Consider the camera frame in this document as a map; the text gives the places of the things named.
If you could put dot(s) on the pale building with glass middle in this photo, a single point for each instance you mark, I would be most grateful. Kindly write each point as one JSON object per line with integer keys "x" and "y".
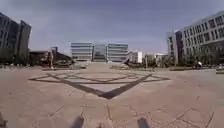
{"x": 100, "y": 51}

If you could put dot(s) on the small white building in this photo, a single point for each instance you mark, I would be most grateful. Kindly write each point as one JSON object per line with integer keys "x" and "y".
{"x": 136, "y": 57}

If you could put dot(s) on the grey stone paved plaza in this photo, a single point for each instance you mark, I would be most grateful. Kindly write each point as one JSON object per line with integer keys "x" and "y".
{"x": 110, "y": 106}

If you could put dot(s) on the pole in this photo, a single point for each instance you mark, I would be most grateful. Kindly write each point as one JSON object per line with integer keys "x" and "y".
{"x": 51, "y": 59}

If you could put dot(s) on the robot's own part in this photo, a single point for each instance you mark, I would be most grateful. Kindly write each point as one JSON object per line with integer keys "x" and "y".
{"x": 143, "y": 123}
{"x": 78, "y": 122}

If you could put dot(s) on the grass bed with kerb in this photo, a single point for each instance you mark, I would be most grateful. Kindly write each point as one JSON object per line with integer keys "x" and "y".
{"x": 181, "y": 68}

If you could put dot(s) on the low dark building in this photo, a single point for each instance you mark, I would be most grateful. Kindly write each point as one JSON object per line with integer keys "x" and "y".
{"x": 40, "y": 57}

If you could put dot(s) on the long grey multi-storey building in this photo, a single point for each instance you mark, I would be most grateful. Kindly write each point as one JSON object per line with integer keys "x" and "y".
{"x": 203, "y": 40}

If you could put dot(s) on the dark tall building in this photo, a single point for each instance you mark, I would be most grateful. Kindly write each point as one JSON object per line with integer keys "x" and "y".
{"x": 13, "y": 40}

